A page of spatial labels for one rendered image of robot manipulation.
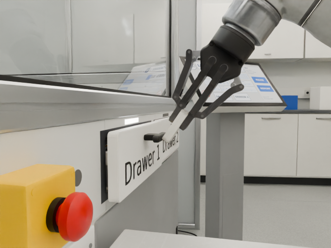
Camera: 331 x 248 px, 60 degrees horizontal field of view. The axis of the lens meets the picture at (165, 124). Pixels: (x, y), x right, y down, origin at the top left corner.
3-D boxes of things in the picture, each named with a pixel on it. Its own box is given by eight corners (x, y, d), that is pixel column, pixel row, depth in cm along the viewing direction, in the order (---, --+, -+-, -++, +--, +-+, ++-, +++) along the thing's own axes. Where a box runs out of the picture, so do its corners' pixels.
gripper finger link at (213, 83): (222, 65, 55) (228, 69, 55) (189, 113, 57) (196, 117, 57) (221, 62, 51) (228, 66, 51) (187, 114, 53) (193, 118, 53)
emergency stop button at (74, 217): (97, 230, 26) (96, 187, 26) (74, 252, 22) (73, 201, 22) (67, 227, 27) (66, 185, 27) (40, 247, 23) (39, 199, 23)
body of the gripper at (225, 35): (257, 51, 55) (228, 91, 57) (220, 27, 56) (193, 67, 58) (261, 43, 48) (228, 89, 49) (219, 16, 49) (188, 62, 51)
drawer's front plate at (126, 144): (161, 165, 72) (161, 121, 71) (118, 204, 44) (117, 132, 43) (155, 164, 72) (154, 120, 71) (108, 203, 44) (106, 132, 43)
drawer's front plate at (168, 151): (179, 146, 103) (179, 115, 102) (160, 162, 74) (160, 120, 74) (174, 146, 103) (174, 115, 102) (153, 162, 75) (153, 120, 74)
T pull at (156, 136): (167, 138, 60) (167, 132, 60) (158, 143, 53) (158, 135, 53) (150, 138, 61) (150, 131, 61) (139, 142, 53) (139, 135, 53)
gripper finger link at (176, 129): (187, 110, 56) (190, 112, 56) (167, 139, 58) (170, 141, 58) (184, 111, 54) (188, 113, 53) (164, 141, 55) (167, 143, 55)
